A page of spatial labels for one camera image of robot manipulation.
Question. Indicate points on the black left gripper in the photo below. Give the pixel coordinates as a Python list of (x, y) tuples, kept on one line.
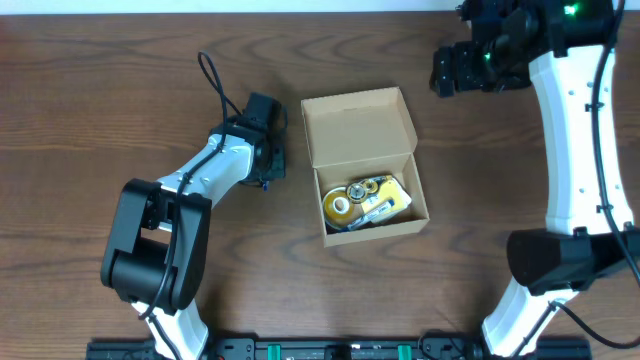
[(275, 163)]

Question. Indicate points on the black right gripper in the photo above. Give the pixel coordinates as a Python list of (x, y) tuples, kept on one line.
[(444, 72)]

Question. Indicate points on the cardboard box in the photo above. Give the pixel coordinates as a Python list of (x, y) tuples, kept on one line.
[(363, 134)]

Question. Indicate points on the small yellow tape roll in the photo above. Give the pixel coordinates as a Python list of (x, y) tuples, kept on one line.
[(340, 205)]

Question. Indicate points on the yellow black correction tape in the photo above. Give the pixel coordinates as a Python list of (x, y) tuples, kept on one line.
[(366, 189)]

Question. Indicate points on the yellow sticky note pad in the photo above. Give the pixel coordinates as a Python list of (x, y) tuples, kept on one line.
[(397, 192)]

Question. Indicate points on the blue white marker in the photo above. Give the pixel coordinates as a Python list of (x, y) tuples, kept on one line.
[(375, 213)]

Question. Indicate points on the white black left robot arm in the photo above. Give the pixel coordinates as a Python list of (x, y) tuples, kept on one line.
[(156, 250)]

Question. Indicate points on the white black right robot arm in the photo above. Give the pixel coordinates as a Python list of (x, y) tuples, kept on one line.
[(565, 50)]

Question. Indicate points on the black rail with mounts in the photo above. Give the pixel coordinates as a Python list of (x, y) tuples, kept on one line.
[(422, 349)]

